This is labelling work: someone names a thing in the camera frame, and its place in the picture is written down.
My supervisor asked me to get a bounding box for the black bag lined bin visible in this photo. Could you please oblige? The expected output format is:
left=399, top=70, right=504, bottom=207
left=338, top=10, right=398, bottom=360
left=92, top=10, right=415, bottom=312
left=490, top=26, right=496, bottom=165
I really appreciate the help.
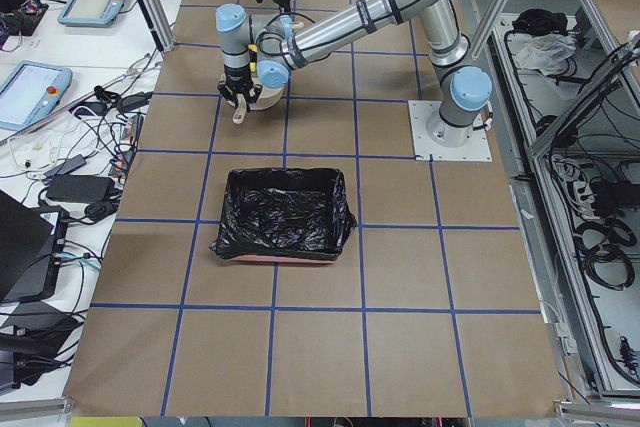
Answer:
left=210, top=168, right=356, bottom=263

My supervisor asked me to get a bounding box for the yellow green sponge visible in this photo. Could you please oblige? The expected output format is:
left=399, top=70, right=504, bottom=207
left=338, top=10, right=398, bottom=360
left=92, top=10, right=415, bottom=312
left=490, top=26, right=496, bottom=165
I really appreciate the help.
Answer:
left=248, top=44, right=257, bottom=73

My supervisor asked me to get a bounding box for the upper blue teach pendant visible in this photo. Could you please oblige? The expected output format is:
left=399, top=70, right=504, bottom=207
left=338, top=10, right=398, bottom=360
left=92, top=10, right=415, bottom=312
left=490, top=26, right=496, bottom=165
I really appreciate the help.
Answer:
left=57, top=0, right=126, bottom=27

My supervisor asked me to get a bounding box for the blue teach pendant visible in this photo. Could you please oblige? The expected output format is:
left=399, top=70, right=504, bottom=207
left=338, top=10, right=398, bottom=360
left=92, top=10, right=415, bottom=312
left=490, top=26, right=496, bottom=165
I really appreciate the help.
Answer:
left=1, top=61, right=73, bottom=131
left=57, top=0, right=126, bottom=27

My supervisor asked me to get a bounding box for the black power brick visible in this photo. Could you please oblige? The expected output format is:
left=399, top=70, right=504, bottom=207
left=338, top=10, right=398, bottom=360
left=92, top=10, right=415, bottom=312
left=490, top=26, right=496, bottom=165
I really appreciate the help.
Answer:
left=46, top=174, right=115, bottom=203

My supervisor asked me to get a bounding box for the lower blue teach pendant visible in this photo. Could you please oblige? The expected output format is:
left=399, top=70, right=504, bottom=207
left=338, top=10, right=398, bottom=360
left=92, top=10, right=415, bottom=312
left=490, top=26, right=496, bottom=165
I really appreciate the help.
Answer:
left=1, top=61, right=73, bottom=131

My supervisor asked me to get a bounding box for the black laptop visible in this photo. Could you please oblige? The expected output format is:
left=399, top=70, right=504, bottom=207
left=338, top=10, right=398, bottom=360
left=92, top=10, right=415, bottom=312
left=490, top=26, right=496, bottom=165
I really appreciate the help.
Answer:
left=1, top=192, right=69, bottom=304

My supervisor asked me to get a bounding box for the white crumpled cloth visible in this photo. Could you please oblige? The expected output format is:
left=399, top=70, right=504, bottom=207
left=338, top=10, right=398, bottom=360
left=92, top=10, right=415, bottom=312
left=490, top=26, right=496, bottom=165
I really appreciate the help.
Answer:
left=514, top=34, right=576, bottom=76

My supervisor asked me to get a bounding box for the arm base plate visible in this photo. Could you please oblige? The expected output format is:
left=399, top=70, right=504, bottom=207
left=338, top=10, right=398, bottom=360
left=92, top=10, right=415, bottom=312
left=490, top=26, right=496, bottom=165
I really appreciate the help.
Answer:
left=408, top=100, right=492, bottom=162

